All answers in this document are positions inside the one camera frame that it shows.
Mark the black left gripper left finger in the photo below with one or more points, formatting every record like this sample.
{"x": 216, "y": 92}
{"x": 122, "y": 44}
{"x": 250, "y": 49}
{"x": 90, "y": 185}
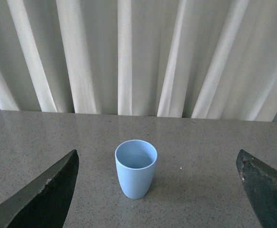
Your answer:
{"x": 44, "y": 202}

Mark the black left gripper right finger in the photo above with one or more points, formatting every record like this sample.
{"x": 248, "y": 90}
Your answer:
{"x": 260, "y": 184}

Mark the light blue plastic cup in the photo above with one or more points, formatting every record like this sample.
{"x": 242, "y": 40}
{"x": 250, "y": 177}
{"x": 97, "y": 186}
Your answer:
{"x": 135, "y": 164}

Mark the white pleated curtain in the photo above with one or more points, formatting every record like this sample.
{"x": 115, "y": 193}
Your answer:
{"x": 207, "y": 59}

